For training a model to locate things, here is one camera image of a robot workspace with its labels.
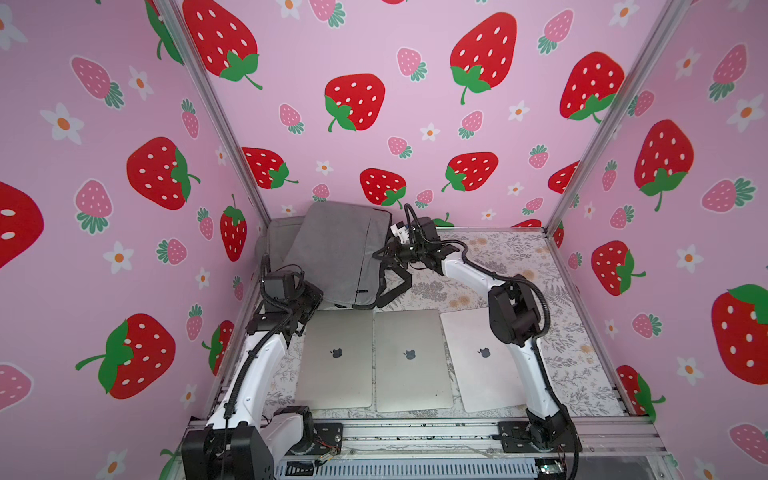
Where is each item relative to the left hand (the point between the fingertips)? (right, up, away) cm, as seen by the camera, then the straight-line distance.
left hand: (326, 288), depth 83 cm
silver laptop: (+2, -22, +4) cm, 22 cm away
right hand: (+12, +9, +7) cm, 16 cm away
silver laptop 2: (+24, -23, +4) cm, 34 cm away
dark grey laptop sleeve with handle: (+2, +12, +10) cm, 16 cm away
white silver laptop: (+46, -24, +6) cm, 53 cm away
